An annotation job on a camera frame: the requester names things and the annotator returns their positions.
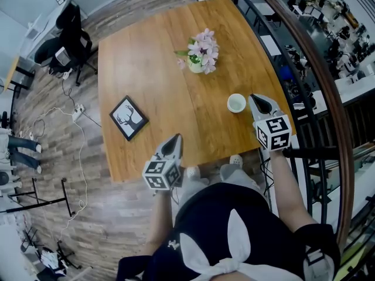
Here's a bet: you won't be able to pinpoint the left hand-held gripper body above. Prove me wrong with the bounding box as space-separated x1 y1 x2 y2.
142 148 185 191

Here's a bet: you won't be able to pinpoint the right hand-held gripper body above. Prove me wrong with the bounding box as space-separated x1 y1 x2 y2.
253 109 293 152

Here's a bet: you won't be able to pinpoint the white cup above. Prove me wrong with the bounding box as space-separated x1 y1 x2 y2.
227 92 247 114

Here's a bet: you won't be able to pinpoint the person's right forearm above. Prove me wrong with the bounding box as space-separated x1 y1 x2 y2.
268 148 319 234

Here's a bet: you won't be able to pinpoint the person's left forearm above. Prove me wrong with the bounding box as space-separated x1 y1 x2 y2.
144 189 177 258

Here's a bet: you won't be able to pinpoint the person's white left shoe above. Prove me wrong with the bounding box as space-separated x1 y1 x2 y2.
186 166 202 181

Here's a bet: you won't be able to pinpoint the person's grey trousers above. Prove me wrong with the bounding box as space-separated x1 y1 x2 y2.
178 163 270 209

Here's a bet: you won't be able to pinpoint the black framed deer picture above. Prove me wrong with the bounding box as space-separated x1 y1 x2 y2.
108 94 150 142

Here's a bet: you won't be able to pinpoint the wooden handrail with black railing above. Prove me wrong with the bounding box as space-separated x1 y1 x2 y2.
231 0 357 254

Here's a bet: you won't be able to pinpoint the vase of pink flowers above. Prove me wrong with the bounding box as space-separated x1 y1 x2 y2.
173 28 220 76

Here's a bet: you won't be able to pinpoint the white power strip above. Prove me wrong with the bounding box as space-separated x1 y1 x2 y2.
71 103 86 122

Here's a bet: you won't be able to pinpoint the person's dark shirt with white tie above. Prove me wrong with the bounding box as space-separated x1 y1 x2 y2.
117 182 342 281

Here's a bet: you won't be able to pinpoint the black office chair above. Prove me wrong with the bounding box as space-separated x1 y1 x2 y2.
33 4 98 87

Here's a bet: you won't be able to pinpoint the white desk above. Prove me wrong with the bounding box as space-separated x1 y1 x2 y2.
20 0 88 61

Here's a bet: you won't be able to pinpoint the black cable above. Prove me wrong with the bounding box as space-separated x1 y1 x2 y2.
259 149 275 210

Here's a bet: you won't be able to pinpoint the white power cable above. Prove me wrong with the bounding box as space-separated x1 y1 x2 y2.
29 107 89 242

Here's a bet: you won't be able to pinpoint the black metal stand frame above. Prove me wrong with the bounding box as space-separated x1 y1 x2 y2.
0 177 76 218

